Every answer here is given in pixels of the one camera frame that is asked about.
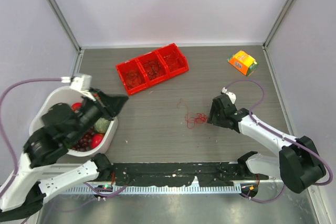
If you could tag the white slotted cable duct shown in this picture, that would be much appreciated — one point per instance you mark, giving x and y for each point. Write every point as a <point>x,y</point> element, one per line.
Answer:
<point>153,190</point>

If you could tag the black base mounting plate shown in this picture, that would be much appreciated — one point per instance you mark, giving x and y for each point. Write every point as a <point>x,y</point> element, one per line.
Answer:
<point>208,174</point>

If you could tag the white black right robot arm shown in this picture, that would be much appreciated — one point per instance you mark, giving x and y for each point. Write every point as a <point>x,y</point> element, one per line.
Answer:
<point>297,161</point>

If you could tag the red apple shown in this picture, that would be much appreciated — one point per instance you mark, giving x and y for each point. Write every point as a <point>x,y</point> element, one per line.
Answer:
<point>76,106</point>

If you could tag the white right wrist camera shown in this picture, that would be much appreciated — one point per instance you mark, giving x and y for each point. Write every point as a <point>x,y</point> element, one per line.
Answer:
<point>231,95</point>

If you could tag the dark grape bunch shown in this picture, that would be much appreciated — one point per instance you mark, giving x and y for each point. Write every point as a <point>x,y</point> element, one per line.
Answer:
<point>84,144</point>

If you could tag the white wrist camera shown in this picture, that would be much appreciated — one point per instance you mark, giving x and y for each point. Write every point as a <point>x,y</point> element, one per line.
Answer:
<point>81,83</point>
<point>231,95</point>

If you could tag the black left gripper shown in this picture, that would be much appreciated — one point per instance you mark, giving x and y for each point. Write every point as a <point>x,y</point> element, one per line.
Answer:
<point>113,104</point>

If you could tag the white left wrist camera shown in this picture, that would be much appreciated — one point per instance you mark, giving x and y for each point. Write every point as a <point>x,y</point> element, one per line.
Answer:
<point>81,83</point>

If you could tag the red three-compartment bin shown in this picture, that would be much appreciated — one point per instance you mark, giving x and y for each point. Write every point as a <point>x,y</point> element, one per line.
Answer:
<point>134,77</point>

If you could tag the orange green carton box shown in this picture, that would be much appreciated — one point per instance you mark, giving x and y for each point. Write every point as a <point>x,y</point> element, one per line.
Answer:
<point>243,62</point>

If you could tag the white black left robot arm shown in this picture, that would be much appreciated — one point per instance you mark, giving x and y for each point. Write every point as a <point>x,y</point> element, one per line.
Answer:
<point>24,193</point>

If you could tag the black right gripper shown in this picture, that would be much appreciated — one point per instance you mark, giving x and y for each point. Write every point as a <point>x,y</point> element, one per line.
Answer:
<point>212,118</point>

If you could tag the white plastic basket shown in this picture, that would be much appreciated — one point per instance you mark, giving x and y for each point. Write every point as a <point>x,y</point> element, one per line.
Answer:
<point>69,96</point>

